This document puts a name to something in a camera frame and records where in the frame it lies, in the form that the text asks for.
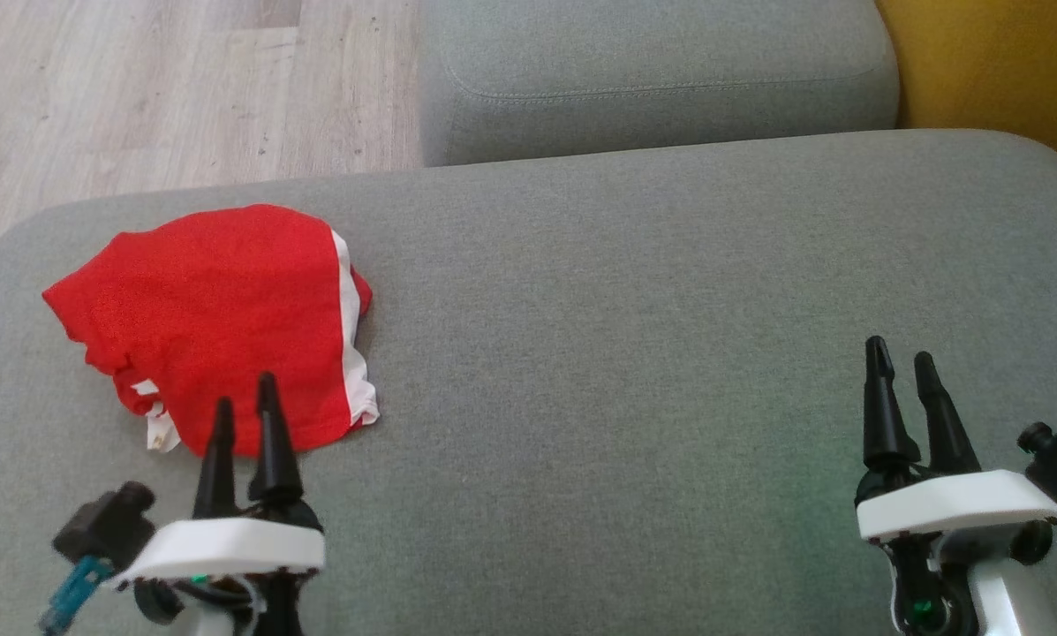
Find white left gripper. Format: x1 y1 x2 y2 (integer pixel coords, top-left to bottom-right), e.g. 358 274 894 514
113 371 327 636

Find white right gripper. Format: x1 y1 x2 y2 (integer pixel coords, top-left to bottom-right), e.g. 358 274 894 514
855 336 1057 636

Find red basketball shorts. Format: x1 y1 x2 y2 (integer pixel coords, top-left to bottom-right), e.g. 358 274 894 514
42 204 380 458

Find small grey sofa cushion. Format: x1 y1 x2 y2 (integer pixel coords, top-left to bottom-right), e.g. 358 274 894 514
418 0 901 168

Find large grey sofa seat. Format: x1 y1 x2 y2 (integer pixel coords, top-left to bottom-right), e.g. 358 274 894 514
0 129 1057 636

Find left black cable blue plug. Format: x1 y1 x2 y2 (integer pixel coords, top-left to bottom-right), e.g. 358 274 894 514
38 556 115 635

